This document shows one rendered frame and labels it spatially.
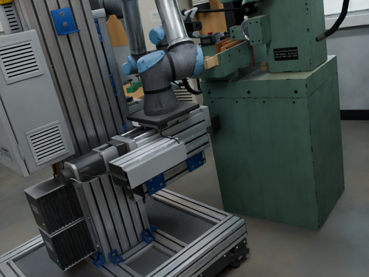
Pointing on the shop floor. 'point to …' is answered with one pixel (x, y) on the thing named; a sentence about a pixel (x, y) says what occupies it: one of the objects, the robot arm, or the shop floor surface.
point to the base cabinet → (280, 155)
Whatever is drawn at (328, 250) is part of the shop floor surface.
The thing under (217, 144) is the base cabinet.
